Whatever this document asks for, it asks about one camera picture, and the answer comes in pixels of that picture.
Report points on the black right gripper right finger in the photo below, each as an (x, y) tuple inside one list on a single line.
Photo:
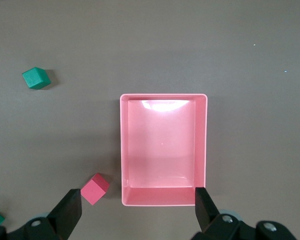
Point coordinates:
[(207, 215)]

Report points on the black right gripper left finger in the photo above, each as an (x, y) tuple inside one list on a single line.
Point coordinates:
[(65, 215)]

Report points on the red foam cube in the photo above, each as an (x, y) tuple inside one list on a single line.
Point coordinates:
[(93, 191)]

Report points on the pink plastic bin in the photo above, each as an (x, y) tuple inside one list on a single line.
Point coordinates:
[(162, 150)]

